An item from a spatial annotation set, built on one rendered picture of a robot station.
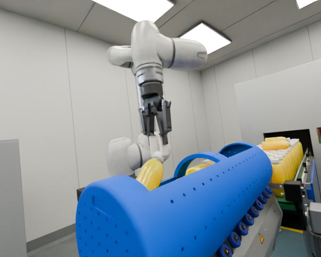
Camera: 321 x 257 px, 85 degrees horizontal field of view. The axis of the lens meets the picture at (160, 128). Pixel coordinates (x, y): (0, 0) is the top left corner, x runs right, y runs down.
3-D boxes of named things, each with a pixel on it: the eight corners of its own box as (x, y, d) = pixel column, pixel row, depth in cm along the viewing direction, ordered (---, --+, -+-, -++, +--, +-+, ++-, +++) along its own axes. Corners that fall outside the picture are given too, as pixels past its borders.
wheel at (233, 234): (224, 236, 55) (228, 234, 54) (229, 230, 59) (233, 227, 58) (234, 251, 53) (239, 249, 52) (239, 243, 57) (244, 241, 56)
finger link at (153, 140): (150, 135, 58) (148, 136, 58) (152, 157, 57) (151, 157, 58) (156, 135, 60) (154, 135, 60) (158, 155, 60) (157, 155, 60)
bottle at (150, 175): (140, 225, 49) (164, 168, 59) (144, 224, 43) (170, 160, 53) (117, 213, 49) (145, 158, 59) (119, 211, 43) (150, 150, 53)
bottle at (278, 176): (289, 193, 101) (284, 161, 102) (286, 197, 96) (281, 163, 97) (275, 191, 106) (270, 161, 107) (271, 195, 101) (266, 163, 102)
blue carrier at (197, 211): (76, 280, 45) (72, 171, 44) (219, 185, 110) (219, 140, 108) (156, 397, 26) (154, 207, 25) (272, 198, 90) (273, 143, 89)
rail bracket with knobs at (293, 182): (281, 203, 91) (278, 183, 92) (283, 198, 96) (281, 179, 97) (305, 206, 84) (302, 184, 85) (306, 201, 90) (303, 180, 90)
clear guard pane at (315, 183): (325, 271, 98) (311, 184, 101) (323, 214, 156) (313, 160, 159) (326, 272, 98) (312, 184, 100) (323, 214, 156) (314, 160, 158)
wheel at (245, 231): (232, 226, 61) (237, 223, 60) (237, 220, 64) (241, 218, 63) (242, 238, 59) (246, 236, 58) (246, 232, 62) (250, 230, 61)
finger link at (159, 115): (158, 103, 59) (160, 101, 58) (166, 134, 57) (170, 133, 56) (150, 102, 56) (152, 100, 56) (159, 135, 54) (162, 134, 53)
